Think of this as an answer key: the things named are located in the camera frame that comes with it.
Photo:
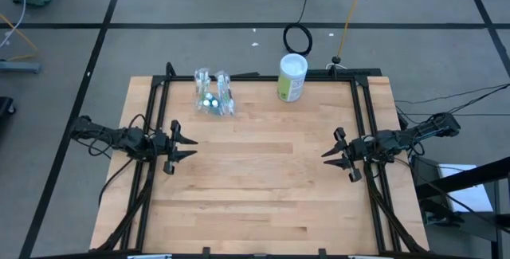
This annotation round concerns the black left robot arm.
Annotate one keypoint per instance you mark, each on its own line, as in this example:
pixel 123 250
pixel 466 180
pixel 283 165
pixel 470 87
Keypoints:
pixel 131 139

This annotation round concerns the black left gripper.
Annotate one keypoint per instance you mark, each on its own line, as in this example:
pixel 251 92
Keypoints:
pixel 165 147

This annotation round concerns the black aluminium table frame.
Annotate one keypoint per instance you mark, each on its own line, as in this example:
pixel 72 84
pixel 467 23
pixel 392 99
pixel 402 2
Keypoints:
pixel 255 78

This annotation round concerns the white box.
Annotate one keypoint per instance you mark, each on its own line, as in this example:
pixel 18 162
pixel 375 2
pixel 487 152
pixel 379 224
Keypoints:
pixel 474 197

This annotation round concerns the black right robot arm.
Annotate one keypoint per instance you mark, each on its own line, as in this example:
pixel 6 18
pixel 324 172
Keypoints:
pixel 402 141

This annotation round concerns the white green wipes canister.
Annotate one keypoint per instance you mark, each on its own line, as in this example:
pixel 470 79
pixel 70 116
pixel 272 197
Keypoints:
pixel 293 79

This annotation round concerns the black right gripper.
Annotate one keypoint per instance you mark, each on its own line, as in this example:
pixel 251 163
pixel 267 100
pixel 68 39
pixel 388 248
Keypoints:
pixel 364 149

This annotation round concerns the grey floor base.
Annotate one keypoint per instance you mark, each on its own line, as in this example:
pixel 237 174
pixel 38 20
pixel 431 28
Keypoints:
pixel 20 67

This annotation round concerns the black floor object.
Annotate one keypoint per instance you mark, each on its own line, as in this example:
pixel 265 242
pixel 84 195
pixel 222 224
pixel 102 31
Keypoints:
pixel 5 109

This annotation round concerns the black metal stand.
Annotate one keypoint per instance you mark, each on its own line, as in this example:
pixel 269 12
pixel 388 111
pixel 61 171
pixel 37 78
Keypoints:
pixel 470 176

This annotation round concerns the clear plastic cup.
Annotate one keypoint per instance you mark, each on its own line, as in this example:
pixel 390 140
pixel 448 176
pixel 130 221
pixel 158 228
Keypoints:
pixel 199 107

